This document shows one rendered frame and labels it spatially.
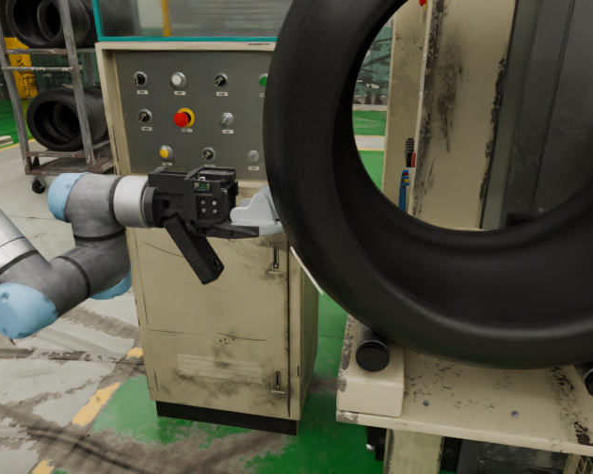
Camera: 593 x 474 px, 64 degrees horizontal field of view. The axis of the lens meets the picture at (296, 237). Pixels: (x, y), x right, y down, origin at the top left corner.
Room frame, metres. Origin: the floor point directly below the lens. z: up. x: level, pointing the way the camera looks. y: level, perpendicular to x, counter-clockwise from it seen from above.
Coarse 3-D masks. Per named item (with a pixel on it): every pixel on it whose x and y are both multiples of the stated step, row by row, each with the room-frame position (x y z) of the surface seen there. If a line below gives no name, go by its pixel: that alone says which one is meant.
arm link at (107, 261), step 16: (80, 240) 0.64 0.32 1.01; (96, 240) 0.64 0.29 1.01; (112, 240) 0.65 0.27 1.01; (80, 256) 0.62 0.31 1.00; (96, 256) 0.63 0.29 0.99; (112, 256) 0.65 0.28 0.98; (128, 256) 0.68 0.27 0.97; (96, 272) 0.61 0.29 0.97; (112, 272) 0.64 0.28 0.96; (128, 272) 0.67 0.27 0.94; (96, 288) 0.61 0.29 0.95; (112, 288) 0.64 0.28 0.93; (128, 288) 0.67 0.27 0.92
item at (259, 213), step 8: (256, 200) 0.61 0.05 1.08; (264, 200) 0.61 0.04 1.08; (240, 208) 0.61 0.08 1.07; (248, 208) 0.61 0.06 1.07; (256, 208) 0.61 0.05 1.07; (264, 208) 0.61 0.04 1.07; (232, 216) 0.62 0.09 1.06; (240, 216) 0.61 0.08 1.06; (248, 216) 0.61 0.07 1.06; (256, 216) 0.61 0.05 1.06; (264, 216) 0.61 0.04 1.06; (272, 216) 0.61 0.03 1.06; (232, 224) 0.61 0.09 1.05; (240, 224) 0.61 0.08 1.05; (248, 224) 0.61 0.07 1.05; (256, 224) 0.61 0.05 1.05; (264, 224) 0.61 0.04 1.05; (272, 224) 0.61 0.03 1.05; (280, 224) 0.61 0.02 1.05; (264, 232) 0.60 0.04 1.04; (272, 232) 0.60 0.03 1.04; (280, 232) 0.61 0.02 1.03
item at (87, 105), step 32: (32, 0) 4.30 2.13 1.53; (64, 0) 3.86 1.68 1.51; (0, 32) 3.95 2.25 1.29; (32, 32) 4.28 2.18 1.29; (64, 32) 3.86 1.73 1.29; (96, 32) 4.40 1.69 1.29; (64, 96) 3.98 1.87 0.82; (96, 96) 4.39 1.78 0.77; (32, 128) 4.02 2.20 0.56; (64, 128) 4.39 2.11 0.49; (96, 128) 4.02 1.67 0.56; (64, 160) 4.33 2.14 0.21; (96, 160) 3.98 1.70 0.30
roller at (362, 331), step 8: (360, 328) 0.56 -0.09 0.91; (368, 328) 0.55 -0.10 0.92; (360, 336) 0.54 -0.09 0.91; (368, 336) 0.53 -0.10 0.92; (376, 336) 0.53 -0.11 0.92; (360, 344) 0.52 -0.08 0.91; (368, 344) 0.51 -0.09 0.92; (376, 344) 0.51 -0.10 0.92; (384, 344) 0.52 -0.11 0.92; (360, 352) 0.51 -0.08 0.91; (368, 352) 0.51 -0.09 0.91; (376, 352) 0.51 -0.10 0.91; (384, 352) 0.51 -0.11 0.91; (360, 360) 0.51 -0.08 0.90; (368, 360) 0.51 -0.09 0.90; (376, 360) 0.51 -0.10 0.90; (384, 360) 0.51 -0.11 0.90; (368, 368) 0.51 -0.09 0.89; (376, 368) 0.51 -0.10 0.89; (384, 368) 0.51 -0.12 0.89
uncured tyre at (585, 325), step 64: (320, 0) 0.51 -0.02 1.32; (384, 0) 0.48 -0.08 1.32; (320, 64) 0.50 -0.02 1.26; (320, 128) 0.49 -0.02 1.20; (320, 192) 0.49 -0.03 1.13; (576, 192) 0.72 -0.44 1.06; (320, 256) 0.50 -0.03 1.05; (384, 256) 0.72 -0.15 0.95; (448, 256) 0.73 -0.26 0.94; (512, 256) 0.71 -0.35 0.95; (576, 256) 0.67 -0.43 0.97; (384, 320) 0.48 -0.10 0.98; (448, 320) 0.47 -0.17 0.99; (512, 320) 0.58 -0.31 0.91; (576, 320) 0.45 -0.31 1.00
